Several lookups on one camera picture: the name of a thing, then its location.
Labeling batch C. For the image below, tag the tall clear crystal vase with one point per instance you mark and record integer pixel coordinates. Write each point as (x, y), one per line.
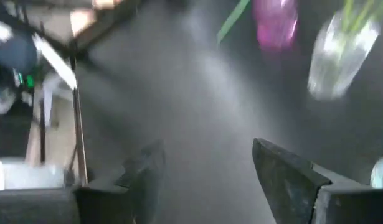
(337, 62)

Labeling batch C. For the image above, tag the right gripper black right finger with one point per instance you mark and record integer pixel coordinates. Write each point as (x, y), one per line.
(297, 193)

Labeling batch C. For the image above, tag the black frame post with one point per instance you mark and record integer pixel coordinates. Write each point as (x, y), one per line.
(79, 124)

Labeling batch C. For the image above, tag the white flat bar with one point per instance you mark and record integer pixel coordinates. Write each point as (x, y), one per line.
(55, 60)

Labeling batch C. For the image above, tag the pink ribbed glass vase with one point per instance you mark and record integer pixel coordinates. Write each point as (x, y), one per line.
(275, 25)

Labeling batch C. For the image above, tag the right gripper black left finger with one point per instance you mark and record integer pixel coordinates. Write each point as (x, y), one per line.
(135, 193)

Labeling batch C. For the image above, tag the short clear ribbed glass vase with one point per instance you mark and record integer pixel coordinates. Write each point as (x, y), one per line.
(382, 174)

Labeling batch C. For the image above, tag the dark purple artificial tulip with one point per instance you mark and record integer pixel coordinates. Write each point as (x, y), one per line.
(231, 20)

